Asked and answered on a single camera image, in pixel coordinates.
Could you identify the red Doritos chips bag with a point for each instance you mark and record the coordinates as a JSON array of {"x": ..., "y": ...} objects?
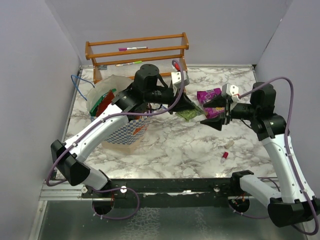
[{"x": 103, "y": 104}]

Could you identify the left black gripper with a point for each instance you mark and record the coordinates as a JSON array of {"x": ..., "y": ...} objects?
[{"x": 184, "y": 103}]

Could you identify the small beige cork piece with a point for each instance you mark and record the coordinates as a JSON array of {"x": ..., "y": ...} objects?
[{"x": 229, "y": 144}]

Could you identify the purple snack packet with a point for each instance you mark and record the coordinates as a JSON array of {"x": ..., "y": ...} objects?
[{"x": 206, "y": 96}]

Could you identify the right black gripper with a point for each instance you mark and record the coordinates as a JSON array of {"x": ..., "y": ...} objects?
[{"x": 219, "y": 101}]

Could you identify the small red lip balm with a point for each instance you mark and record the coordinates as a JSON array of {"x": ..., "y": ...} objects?
[{"x": 224, "y": 157}]

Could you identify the light green small sachet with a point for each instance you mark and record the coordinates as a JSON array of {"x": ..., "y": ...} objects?
[{"x": 194, "y": 115}]

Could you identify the green marker pen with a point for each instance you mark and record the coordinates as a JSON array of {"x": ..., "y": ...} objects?
[{"x": 128, "y": 63}]

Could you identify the blue checkered paper bag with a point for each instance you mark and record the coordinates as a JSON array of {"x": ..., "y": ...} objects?
[{"x": 114, "y": 133}]

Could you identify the pink marker pen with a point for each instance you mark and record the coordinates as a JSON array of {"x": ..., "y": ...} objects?
[{"x": 122, "y": 49}]

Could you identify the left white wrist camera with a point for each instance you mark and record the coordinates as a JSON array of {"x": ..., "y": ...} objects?
[{"x": 176, "y": 80}]

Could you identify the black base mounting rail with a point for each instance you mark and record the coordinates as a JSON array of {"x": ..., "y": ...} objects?
[{"x": 167, "y": 192}]

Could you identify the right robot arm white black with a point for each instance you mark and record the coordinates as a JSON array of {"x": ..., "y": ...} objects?
[{"x": 295, "y": 202}]

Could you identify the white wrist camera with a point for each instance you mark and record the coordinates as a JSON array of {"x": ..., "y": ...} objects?
[
  {"x": 176, "y": 80},
  {"x": 230, "y": 92}
]

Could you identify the green Real chips bag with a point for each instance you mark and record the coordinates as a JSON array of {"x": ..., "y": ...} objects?
[{"x": 93, "y": 110}]

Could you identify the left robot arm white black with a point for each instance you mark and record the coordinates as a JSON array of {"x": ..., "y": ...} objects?
[{"x": 146, "y": 88}]

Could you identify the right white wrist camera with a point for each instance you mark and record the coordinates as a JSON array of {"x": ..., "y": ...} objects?
[{"x": 230, "y": 92}]

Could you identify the wooden two-tier shelf rack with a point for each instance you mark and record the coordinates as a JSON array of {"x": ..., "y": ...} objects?
[{"x": 161, "y": 51}]

